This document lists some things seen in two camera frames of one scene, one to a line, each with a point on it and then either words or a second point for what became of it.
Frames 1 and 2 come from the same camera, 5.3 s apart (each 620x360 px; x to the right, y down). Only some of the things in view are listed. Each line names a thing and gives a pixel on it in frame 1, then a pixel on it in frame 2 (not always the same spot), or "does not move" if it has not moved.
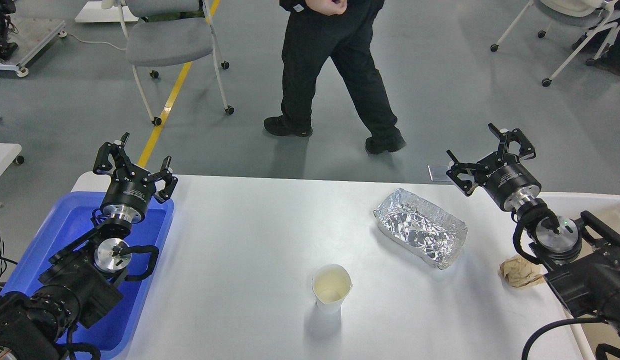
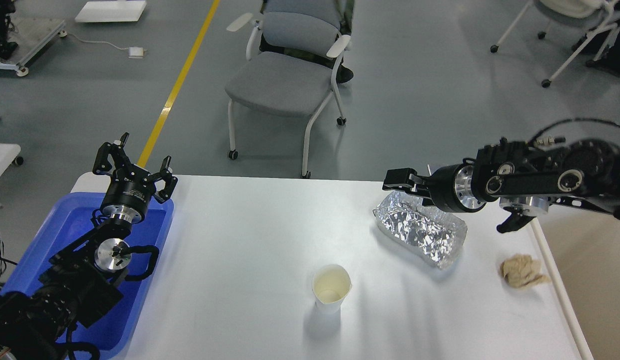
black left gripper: x=128 y=193 does not move
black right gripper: x=510 y=183 to x=449 y=187
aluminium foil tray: x=428 y=232 does not move
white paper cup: x=331 y=284 does not move
